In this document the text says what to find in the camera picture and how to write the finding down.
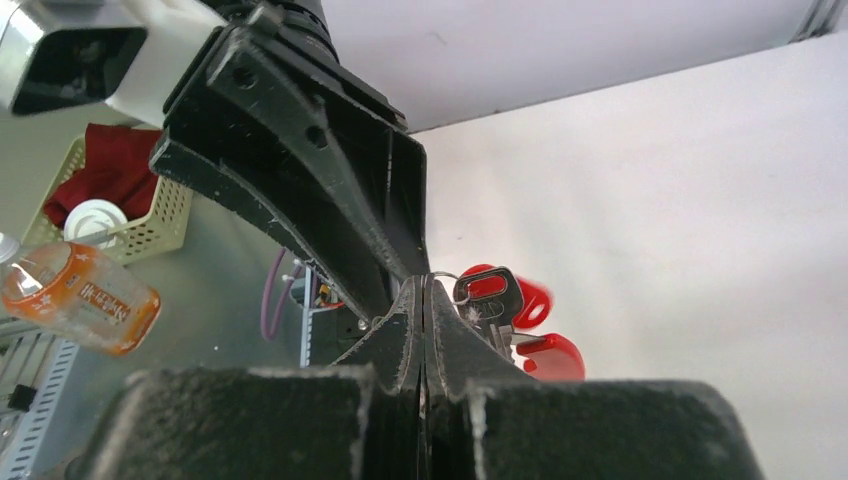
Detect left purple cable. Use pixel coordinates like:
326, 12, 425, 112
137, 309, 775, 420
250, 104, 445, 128
259, 248, 306, 343

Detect red tag key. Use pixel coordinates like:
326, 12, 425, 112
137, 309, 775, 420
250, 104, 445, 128
435, 264, 554, 359

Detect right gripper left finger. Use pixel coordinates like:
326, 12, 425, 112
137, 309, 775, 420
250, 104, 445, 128
72, 276, 424, 479

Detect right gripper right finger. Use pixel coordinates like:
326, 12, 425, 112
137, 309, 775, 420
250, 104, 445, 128
423, 275, 763, 479

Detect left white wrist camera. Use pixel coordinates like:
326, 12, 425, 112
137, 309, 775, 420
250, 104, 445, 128
1, 1, 224, 127

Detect white round lid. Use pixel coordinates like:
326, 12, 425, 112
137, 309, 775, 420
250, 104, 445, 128
63, 199, 128, 250

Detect red cloth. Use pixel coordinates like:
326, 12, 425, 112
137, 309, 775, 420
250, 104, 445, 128
42, 124, 161, 228

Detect left circuit board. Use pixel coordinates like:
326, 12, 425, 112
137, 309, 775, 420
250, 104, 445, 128
290, 277, 345, 310

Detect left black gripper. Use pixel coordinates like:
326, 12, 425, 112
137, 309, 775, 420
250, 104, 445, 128
150, 1, 430, 319

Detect orange label plastic bottle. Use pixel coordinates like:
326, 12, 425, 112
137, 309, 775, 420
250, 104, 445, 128
1, 234, 162, 356

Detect red grey keyring holder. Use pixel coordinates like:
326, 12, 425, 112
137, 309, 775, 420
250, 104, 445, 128
513, 277, 586, 382

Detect beige perforated basket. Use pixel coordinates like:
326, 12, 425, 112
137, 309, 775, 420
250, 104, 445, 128
22, 136, 193, 265

